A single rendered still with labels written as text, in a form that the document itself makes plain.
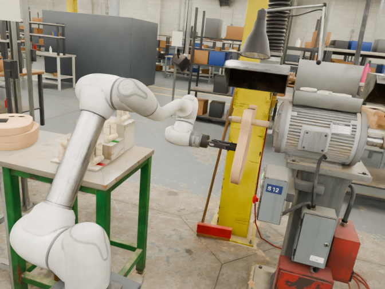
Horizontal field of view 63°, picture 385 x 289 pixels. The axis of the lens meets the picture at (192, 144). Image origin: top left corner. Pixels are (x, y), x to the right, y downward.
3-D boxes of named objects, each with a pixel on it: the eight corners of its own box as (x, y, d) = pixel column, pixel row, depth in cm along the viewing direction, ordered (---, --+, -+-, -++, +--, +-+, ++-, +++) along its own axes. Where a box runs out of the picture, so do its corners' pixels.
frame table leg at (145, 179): (145, 270, 226) (152, 153, 198) (142, 276, 221) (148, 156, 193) (138, 268, 228) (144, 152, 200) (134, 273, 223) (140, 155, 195)
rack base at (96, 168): (111, 161, 173) (111, 159, 172) (97, 171, 158) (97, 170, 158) (66, 153, 177) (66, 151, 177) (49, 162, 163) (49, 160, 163)
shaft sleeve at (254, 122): (268, 122, 151) (267, 128, 152) (269, 120, 154) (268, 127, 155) (232, 116, 155) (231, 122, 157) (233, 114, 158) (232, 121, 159)
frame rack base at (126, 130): (134, 145, 201) (135, 119, 196) (124, 152, 187) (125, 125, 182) (95, 139, 206) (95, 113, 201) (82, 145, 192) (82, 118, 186)
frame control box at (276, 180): (309, 220, 146) (322, 169, 138) (313, 246, 127) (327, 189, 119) (256, 208, 152) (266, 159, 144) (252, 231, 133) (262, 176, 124)
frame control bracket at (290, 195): (293, 184, 149) (294, 177, 148) (293, 203, 131) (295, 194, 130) (284, 183, 150) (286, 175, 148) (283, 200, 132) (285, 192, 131)
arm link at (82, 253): (91, 306, 102) (90, 249, 95) (47, 286, 108) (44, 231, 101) (120, 274, 116) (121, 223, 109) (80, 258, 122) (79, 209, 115)
